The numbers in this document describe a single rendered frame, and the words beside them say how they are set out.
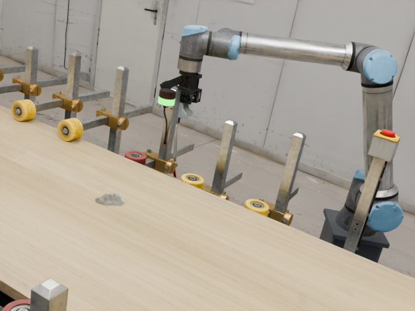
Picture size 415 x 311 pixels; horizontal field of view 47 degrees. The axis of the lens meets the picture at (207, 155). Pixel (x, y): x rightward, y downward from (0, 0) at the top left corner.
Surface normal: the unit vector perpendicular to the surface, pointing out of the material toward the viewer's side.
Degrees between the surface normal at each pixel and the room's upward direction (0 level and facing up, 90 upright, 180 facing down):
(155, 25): 90
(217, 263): 0
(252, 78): 90
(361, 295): 0
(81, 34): 90
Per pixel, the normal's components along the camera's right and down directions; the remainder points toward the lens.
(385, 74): -0.04, 0.24
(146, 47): -0.54, 0.22
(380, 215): 0.00, 0.44
